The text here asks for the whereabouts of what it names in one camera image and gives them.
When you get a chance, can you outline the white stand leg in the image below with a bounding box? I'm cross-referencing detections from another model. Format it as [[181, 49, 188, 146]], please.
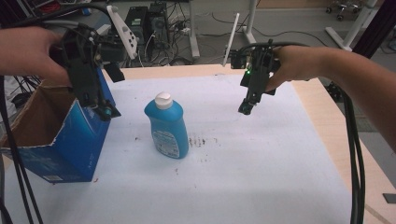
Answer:
[[324, 0, 379, 52]]

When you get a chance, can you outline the blue cardboard box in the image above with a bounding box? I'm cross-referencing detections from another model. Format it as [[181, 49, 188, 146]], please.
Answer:
[[0, 66, 118, 184]]

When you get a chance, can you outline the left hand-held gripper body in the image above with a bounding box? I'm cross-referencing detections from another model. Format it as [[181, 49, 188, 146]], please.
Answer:
[[49, 4, 139, 108]]

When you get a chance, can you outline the person's right hand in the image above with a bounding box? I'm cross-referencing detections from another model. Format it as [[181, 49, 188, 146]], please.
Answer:
[[265, 45, 325, 93]]

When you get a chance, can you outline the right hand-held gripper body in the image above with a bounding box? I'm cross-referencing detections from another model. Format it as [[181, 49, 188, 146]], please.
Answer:
[[222, 12, 281, 103]]

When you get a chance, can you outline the blue bottle with white cap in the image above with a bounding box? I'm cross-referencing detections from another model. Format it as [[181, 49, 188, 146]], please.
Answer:
[[143, 91, 191, 161]]

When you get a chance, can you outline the thin black floor cable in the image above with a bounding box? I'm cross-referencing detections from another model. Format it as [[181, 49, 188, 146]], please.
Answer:
[[211, 11, 329, 49]]

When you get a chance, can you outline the black computer tower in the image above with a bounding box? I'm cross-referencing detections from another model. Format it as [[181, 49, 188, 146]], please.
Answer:
[[124, 6, 149, 45], [148, 2, 171, 50]]

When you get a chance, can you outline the dark curtain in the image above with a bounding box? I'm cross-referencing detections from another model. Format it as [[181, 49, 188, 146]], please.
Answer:
[[352, 0, 396, 60]]

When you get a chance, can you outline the wheeled chair base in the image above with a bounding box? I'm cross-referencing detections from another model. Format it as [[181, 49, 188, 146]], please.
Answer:
[[325, 0, 371, 22]]

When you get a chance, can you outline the person's left hand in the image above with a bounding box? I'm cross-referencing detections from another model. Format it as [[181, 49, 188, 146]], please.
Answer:
[[0, 25, 73, 88]]

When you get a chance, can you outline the white table leg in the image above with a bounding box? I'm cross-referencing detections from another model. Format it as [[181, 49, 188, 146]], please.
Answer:
[[243, 0, 258, 45], [188, 0, 201, 60]]

